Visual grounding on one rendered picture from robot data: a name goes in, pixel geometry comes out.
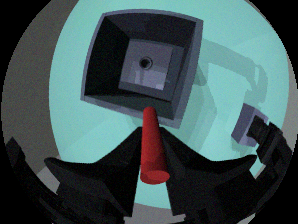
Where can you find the red peg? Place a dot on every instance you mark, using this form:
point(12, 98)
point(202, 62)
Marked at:
point(154, 169)

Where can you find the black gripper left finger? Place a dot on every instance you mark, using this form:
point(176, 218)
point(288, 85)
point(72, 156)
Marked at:
point(114, 177)

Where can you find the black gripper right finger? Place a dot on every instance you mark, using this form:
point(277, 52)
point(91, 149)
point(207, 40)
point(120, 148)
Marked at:
point(191, 176)

